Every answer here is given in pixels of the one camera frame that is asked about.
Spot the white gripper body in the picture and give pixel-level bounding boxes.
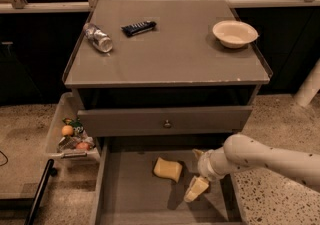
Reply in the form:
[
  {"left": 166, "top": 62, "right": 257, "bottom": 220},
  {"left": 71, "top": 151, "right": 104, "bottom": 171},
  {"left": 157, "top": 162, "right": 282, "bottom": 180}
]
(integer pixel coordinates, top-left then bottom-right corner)
[{"left": 197, "top": 150, "right": 224, "bottom": 182}]

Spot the yellow sponge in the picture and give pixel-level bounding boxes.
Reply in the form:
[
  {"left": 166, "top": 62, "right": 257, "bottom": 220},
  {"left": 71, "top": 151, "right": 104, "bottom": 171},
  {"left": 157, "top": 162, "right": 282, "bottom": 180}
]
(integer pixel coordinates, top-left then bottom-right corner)
[{"left": 153, "top": 157, "right": 183, "bottom": 183}]

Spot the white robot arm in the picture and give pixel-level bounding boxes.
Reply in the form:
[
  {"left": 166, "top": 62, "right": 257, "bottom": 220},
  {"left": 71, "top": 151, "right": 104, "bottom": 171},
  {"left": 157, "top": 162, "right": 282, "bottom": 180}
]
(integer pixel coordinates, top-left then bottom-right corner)
[{"left": 184, "top": 133, "right": 320, "bottom": 202}]

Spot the grey top drawer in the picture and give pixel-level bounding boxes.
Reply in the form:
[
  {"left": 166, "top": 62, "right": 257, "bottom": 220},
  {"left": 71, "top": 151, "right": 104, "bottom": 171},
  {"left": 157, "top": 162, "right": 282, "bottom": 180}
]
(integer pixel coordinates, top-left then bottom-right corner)
[{"left": 77, "top": 106, "right": 252, "bottom": 137}]

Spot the open grey middle drawer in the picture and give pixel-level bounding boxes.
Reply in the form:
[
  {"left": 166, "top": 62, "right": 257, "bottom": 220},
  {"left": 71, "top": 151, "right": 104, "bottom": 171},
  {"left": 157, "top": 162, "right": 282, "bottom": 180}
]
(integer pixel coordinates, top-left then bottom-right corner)
[{"left": 89, "top": 135, "right": 247, "bottom": 225}]

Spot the grey drawer cabinet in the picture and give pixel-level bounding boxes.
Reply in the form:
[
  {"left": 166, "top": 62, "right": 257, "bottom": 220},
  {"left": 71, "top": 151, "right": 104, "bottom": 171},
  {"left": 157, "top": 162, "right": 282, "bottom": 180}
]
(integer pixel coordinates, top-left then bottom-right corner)
[{"left": 62, "top": 0, "right": 273, "bottom": 150}]

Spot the red apple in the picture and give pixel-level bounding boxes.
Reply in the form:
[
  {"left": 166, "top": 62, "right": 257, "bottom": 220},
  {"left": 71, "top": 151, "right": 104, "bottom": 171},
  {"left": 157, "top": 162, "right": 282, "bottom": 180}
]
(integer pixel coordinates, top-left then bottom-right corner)
[{"left": 76, "top": 142, "right": 90, "bottom": 150}]

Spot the green snack bag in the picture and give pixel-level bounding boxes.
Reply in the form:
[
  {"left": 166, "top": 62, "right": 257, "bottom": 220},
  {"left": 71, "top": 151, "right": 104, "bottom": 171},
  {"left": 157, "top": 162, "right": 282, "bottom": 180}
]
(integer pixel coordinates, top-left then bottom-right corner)
[{"left": 63, "top": 118, "right": 84, "bottom": 136}]

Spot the white paper bowl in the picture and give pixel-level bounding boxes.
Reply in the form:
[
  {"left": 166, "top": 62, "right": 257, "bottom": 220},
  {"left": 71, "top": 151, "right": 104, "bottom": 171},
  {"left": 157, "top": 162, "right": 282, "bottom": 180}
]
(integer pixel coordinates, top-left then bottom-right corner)
[{"left": 212, "top": 20, "right": 258, "bottom": 49}]

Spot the silver foil packet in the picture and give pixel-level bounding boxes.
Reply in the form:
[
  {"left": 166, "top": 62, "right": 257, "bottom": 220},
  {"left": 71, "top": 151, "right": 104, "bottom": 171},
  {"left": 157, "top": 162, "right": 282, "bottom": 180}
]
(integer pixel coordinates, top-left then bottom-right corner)
[{"left": 57, "top": 136, "right": 79, "bottom": 152}]

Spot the orange fruit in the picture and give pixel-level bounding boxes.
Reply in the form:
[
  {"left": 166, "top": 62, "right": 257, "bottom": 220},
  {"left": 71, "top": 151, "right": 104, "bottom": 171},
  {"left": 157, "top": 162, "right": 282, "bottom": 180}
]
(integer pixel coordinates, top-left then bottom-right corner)
[{"left": 61, "top": 125, "right": 74, "bottom": 136}]

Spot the clear plastic bin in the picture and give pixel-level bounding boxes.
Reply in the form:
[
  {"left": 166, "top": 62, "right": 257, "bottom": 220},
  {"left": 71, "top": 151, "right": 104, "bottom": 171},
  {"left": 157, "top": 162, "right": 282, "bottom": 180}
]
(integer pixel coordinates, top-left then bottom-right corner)
[{"left": 45, "top": 92, "right": 100, "bottom": 166}]

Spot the dark blue snack bar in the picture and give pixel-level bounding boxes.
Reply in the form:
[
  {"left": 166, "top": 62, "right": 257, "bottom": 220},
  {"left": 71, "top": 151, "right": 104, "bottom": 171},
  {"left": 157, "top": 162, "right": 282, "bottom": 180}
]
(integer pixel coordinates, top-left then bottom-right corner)
[{"left": 121, "top": 21, "right": 157, "bottom": 37}]

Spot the black bar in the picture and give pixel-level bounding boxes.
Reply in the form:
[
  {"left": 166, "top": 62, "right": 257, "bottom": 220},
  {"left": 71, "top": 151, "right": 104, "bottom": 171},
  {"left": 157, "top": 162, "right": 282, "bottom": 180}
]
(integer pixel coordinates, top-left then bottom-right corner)
[{"left": 24, "top": 159, "right": 57, "bottom": 225}]

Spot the clear plastic water bottle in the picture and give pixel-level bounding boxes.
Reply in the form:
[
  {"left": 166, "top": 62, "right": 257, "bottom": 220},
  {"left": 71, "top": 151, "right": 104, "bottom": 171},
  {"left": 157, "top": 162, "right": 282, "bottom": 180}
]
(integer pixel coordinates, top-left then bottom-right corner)
[{"left": 83, "top": 23, "right": 113, "bottom": 53}]

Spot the black cable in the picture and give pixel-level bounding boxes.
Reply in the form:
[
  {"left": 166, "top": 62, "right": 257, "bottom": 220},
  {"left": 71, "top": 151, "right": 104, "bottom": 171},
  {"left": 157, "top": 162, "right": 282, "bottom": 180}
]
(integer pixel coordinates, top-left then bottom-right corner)
[{"left": 0, "top": 150, "right": 9, "bottom": 167}]

